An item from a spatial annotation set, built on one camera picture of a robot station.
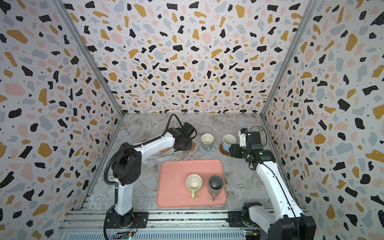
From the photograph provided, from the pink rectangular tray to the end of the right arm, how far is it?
208mm

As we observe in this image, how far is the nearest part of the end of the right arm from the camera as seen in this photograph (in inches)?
21.4

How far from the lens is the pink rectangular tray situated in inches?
31.8
